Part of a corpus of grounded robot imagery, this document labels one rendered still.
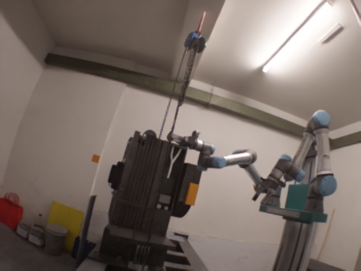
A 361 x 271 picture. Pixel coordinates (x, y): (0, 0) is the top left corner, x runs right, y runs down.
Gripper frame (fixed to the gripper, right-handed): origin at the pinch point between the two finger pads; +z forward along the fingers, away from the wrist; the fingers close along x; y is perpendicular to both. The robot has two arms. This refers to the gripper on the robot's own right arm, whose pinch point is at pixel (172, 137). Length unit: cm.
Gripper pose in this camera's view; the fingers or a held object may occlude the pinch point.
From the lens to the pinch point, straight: 129.7
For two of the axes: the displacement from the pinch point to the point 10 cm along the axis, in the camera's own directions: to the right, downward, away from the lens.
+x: -4.4, 1.6, 8.8
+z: -8.7, -2.9, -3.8
